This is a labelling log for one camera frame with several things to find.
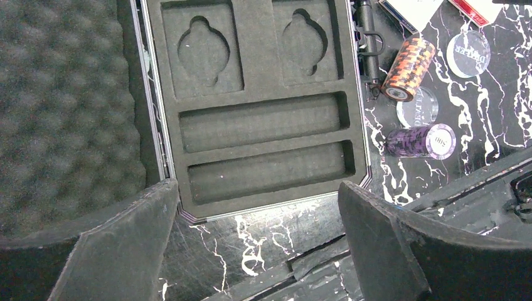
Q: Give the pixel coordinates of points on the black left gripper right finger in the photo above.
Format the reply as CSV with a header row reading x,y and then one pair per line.
x,y
402,255

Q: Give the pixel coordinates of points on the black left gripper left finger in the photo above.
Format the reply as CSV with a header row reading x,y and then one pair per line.
x,y
114,253

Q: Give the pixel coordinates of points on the purple black poker chip stack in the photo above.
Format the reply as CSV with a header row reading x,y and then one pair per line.
x,y
435,141

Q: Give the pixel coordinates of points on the black poker set case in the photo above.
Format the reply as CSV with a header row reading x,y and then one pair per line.
x,y
247,104

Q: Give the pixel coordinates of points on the orange black poker chip stack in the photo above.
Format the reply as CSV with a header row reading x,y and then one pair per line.
x,y
408,70

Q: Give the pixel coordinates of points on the clear acrylic blind button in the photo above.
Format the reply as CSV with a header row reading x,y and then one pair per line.
x,y
422,110

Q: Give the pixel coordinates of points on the clear acrylic dealer button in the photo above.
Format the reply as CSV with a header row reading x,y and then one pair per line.
x,y
468,54

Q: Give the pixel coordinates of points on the blue playing card box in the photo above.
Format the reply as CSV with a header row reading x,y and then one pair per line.
x,y
414,15

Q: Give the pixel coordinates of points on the red playing card box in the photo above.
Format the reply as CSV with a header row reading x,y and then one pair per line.
x,y
480,12

